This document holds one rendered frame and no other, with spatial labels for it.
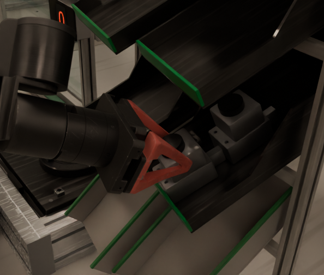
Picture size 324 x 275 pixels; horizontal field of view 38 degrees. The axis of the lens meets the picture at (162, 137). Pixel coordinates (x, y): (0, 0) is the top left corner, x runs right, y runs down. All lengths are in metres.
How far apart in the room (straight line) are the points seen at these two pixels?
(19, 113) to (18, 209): 0.52
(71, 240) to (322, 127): 0.55
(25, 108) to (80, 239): 0.52
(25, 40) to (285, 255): 0.40
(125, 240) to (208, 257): 0.13
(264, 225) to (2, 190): 0.57
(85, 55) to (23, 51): 0.70
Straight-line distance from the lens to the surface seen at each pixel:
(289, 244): 0.61
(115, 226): 0.77
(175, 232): 0.71
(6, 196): 0.97
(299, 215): 0.58
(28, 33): 0.45
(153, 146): 0.46
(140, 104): 0.69
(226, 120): 0.54
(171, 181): 0.54
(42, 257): 0.89
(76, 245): 0.92
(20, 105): 0.43
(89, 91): 1.19
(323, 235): 1.06
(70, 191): 0.93
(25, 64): 0.44
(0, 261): 0.98
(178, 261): 0.69
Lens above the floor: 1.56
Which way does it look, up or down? 33 degrees down
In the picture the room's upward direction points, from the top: 2 degrees clockwise
